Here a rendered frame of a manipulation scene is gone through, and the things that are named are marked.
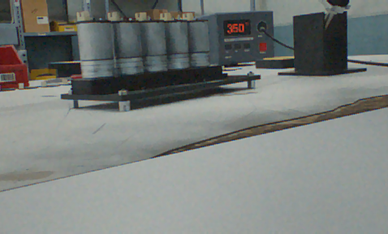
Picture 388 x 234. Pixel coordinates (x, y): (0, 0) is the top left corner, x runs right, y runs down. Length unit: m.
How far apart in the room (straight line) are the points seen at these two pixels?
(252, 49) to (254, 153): 0.71
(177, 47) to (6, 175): 0.26
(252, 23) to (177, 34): 0.47
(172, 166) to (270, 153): 0.04
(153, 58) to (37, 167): 0.23
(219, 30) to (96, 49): 0.51
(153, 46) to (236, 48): 0.48
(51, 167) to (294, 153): 0.08
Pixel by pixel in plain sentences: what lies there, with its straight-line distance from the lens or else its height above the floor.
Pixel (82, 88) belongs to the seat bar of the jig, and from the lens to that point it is 0.36.
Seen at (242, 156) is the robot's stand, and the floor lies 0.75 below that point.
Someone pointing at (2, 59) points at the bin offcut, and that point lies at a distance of 0.81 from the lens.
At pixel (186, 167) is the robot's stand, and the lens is 0.16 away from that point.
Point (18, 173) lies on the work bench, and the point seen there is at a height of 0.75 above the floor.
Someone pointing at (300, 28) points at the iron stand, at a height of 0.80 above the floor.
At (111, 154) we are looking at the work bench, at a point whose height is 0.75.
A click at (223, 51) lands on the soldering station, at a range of 0.85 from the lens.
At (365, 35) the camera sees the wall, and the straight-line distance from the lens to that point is 5.77.
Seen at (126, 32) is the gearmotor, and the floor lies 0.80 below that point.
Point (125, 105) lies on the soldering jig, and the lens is 0.32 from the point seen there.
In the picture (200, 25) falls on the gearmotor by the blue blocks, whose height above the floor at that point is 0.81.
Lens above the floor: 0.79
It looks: 8 degrees down
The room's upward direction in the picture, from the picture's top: 4 degrees counter-clockwise
